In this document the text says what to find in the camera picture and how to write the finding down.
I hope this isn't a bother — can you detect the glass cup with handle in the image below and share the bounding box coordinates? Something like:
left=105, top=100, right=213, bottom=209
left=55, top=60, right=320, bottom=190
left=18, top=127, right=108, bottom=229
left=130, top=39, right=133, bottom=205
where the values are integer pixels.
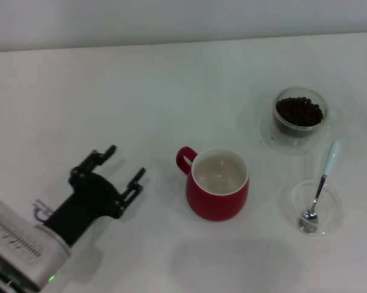
left=273, top=87, right=343, bottom=140

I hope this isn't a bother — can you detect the red ceramic mug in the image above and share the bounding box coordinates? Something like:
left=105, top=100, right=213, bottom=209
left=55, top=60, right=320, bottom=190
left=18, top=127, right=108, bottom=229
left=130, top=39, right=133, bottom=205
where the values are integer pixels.
left=175, top=146, right=250, bottom=222

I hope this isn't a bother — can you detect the clear glass saucer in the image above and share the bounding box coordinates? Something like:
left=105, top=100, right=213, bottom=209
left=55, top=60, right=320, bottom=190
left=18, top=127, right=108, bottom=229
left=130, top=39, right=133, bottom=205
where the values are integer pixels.
left=260, top=105, right=345, bottom=156

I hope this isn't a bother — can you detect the small clear glass dish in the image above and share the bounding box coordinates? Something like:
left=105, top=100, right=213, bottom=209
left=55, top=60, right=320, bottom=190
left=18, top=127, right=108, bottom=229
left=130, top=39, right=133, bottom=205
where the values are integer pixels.
left=281, top=179, right=345, bottom=236

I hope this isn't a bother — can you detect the pile of coffee beans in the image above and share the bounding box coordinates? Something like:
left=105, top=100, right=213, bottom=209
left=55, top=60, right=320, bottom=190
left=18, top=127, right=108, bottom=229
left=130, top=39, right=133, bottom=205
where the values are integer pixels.
left=276, top=96, right=324, bottom=126

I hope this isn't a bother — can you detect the small cable loop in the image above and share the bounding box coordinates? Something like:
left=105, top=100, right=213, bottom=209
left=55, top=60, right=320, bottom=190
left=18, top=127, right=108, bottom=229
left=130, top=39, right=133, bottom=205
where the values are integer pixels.
left=32, top=198, right=52, bottom=223

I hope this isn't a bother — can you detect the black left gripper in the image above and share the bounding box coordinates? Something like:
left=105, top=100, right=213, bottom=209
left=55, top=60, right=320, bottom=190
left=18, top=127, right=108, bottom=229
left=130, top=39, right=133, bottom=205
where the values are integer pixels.
left=43, top=145, right=146, bottom=247

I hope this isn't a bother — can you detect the spoon with light blue handle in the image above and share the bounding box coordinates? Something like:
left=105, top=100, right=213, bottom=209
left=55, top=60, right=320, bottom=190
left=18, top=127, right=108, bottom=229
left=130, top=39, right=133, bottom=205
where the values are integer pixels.
left=298, top=139, right=341, bottom=234

